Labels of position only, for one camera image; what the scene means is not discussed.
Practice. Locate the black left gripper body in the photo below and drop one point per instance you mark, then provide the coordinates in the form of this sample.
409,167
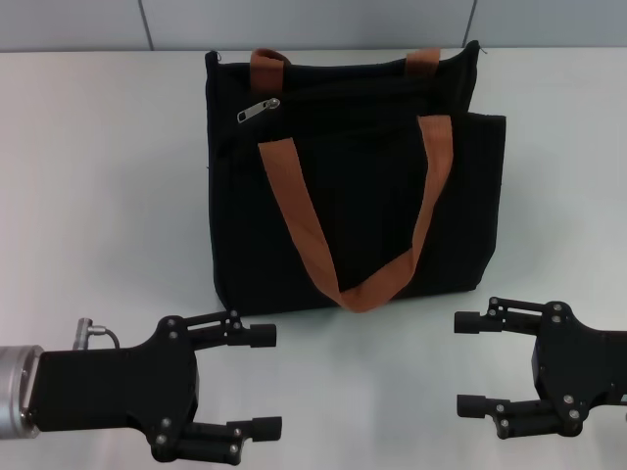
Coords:
117,387

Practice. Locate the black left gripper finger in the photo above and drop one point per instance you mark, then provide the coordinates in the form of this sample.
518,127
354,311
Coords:
257,336
255,428

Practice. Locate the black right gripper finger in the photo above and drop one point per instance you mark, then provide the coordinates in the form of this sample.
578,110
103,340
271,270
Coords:
472,322
475,406

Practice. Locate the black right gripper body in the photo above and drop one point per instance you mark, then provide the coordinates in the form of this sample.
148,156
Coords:
583,362

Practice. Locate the silver metal zipper pull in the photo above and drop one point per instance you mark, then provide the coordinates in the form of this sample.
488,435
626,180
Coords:
257,110

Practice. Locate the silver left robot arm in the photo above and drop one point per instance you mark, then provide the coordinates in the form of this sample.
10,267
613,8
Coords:
14,391

